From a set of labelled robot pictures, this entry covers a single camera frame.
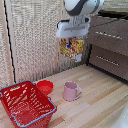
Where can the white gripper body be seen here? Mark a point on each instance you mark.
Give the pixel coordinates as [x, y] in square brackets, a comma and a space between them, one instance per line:
[72, 29]

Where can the yellow red snack bar package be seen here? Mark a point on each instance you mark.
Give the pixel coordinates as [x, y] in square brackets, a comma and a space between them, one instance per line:
[71, 47]

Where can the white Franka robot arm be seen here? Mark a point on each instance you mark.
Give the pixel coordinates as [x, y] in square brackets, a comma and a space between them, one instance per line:
[83, 9]

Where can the brown drawer cabinet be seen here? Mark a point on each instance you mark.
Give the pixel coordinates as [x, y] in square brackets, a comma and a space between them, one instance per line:
[109, 45]

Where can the pink plastic mug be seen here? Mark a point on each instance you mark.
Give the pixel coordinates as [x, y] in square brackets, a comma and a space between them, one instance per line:
[70, 91]

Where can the red plastic bowl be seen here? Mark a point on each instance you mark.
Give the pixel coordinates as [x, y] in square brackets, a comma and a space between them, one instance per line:
[45, 87]

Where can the red shopping basket blue rim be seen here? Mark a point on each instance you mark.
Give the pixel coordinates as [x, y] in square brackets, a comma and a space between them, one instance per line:
[26, 104]

